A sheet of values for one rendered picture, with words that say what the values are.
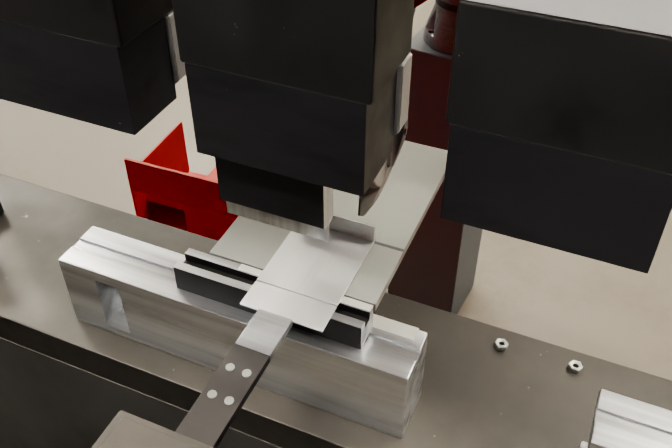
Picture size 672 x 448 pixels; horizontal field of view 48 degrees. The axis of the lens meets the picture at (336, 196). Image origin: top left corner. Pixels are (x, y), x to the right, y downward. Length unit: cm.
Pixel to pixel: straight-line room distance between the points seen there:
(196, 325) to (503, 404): 32
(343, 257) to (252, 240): 10
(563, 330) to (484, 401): 129
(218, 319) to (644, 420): 40
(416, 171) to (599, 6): 47
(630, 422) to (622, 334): 142
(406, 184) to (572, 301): 137
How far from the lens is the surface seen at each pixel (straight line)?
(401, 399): 73
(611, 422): 72
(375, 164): 57
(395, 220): 81
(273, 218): 67
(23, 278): 99
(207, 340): 80
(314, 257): 76
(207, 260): 77
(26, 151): 281
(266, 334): 69
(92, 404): 98
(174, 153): 132
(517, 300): 214
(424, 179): 87
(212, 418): 64
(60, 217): 106
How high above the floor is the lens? 153
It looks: 39 degrees down
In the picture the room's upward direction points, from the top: straight up
